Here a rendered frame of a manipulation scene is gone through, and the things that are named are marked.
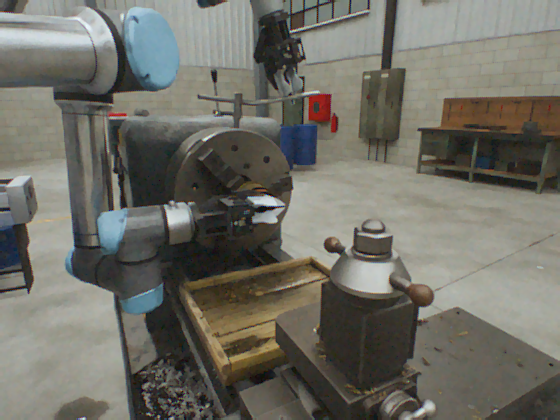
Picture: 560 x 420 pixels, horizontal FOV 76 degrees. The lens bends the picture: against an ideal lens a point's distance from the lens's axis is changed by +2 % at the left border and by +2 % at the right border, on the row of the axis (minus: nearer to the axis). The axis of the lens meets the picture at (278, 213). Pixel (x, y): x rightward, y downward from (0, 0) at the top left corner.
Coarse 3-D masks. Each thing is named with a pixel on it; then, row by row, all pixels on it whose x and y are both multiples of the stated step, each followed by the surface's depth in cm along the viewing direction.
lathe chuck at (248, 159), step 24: (192, 144) 85; (216, 144) 84; (240, 144) 87; (264, 144) 90; (192, 168) 83; (240, 168) 88; (264, 168) 92; (288, 168) 95; (168, 192) 89; (192, 192) 84; (216, 192) 87; (288, 192) 97; (240, 240) 94
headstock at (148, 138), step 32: (128, 128) 91; (160, 128) 94; (192, 128) 97; (256, 128) 105; (128, 160) 92; (160, 160) 94; (128, 192) 102; (160, 192) 96; (224, 192) 105; (160, 256) 101
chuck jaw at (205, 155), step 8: (200, 144) 84; (192, 152) 83; (200, 152) 83; (208, 152) 81; (216, 152) 81; (200, 160) 81; (208, 160) 80; (216, 160) 81; (208, 168) 81; (216, 168) 81; (224, 168) 81; (216, 176) 81; (224, 176) 81; (232, 176) 82; (240, 176) 80; (224, 184) 82; (232, 184) 80; (240, 184) 81
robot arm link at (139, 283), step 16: (112, 256) 68; (112, 272) 65; (128, 272) 62; (144, 272) 63; (160, 272) 67; (112, 288) 65; (128, 288) 63; (144, 288) 64; (160, 288) 67; (128, 304) 64; (144, 304) 64; (160, 304) 68
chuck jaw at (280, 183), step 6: (282, 174) 94; (288, 174) 93; (258, 180) 92; (264, 180) 91; (270, 180) 90; (276, 180) 89; (282, 180) 90; (288, 180) 91; (270, 186) 85; (276, 186) 88; (282, 186) 91; (288, 186) 92; (276, 192) 88; (282, 192) 91
